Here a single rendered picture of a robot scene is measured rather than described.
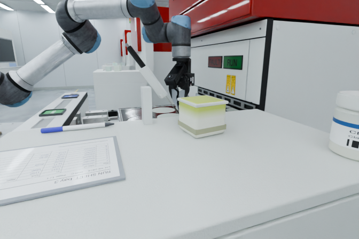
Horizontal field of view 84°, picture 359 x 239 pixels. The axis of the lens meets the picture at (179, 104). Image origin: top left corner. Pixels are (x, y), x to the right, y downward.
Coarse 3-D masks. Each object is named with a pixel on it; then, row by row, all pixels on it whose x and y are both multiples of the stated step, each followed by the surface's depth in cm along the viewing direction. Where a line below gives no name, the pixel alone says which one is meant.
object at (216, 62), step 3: (210, 57) 85; (213, 57) 83; (216, 57) 81; (219, 57) 79; (210, 60) 86; (213, 60) 83; (216, 60) 81; (219, 60) 79; (210, 63) 86; (213, 63) 84; (216, 63) 81; (219, 63) 79; (210, 66) 86; (213, 66) 84; (216, 66) 81; (219, 66) 79
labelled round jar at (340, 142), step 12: (348, 96) 29; (336, 108) 31; (348, 108) 29; (336, 120) 31; (348, 120) 29; (336, 132) 31; (348, 132) 29; (336, 144) 31; (348, 144) 29; (348, 156) 29
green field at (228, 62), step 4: (224, 60) 75; (228, 60) 73; (232, 60) 70; (236, 60) 68; (240, 60) 66; (224, 64) 75; (228, 64) 73; (232, 64) 70; (236, 64) 68; (240, 64) 66; (240, 68) 66
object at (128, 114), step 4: (136, 108) 87; (140, 108) 87; (152, 108) 87; (124, 112) 81; (128, 112) 81; (132, 112) 81; (136, 112) 81; (140, 112) 81; (152, 112) 81; (172, 112) 81; (176, 112) 81; (124, 116) 75; (128, 116) 75; (132, 116) 75; (136, 116) 75; (140, 116) 75; (152, 116) 75; (156, 116) 75; (124, 120) 70; (128, 120) 70; (132, 120) 70
